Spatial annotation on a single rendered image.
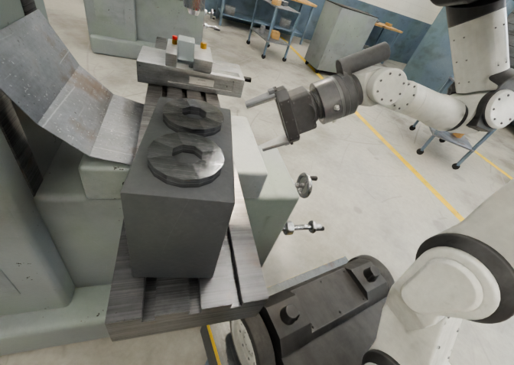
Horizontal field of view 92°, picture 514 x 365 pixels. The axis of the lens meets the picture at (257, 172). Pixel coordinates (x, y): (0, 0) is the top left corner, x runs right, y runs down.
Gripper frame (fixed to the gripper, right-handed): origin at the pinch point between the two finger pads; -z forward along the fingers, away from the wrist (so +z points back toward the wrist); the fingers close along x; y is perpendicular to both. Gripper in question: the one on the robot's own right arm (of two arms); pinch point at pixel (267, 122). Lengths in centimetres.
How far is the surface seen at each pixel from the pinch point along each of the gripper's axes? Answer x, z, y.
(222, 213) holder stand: 4.1, -9.3, 26.9
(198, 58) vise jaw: 10.7, -12.8, -40.0
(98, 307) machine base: -51, -82, -8
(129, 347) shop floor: -75, -84, -2
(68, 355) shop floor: -63, -102, -1
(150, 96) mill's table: 7.1, -30.2, -31.3
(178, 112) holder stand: 12.4, -12.3, 12.1
